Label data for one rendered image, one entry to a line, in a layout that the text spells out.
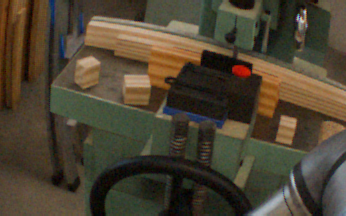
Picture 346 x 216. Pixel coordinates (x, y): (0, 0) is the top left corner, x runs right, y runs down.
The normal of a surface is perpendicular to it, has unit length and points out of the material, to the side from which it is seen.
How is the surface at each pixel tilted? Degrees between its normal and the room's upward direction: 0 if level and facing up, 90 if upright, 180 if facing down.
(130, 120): 90
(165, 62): 90
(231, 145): 90
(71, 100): 90
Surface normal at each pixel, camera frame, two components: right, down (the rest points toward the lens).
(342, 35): -0.23, 0.50
